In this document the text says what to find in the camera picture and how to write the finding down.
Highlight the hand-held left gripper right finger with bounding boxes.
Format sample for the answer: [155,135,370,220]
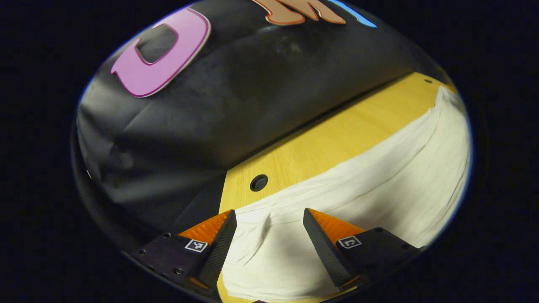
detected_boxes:
[302,208,423,293]

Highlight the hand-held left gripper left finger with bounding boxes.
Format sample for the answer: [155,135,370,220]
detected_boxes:
[131,209,237,291]

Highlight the white jeans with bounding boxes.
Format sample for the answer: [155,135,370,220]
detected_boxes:
[221,86,471,302]

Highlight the black backdrop cloth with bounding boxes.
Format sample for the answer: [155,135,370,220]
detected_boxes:
[76,0,453,249]

